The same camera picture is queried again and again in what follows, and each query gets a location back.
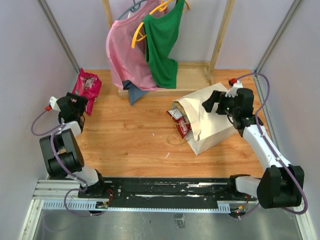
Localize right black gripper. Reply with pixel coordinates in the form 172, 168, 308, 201
201, 90, 239, 118

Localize beige paper bag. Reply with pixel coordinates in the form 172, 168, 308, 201
171, 82, 237, 155

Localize pink REAL snack bag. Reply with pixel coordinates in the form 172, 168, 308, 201
72, 68, 102, 115

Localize red Chulpi snack bag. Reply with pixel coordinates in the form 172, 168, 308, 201
166, 108, 192, 139

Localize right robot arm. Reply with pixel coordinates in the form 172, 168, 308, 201
202, 87, 308, 211

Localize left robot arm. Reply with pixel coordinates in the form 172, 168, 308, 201
39, 92, 107, 198

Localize wooden clothes rack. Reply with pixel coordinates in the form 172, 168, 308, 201
101, 0, 237, 100

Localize blue cloth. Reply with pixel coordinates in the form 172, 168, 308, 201
122, 80, 149, 106

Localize pink mesh shirt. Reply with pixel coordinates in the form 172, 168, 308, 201
106, 0, 161, 91

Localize green tank top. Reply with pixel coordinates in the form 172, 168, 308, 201
142, 0, 185, 89

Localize yellow clothes hanger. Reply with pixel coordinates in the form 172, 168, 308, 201
131, 0, 191, 49

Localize grey-blue clothes hanger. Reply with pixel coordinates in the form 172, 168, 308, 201
117, 0, 147, 21

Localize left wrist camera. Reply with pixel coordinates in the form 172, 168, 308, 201
45, 96, 61, 112

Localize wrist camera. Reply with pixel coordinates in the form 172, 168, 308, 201
225, 78, 243, 98
45, 96, 61, 112

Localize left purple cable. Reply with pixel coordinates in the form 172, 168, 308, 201
30, 106, 106, 217

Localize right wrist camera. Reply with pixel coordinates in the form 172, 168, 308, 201
225, 78, 243, 98

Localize grey cable duct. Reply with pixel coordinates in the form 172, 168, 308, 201
42, 200, 231, 214

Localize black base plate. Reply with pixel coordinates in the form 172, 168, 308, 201
78, 177, 248, 207

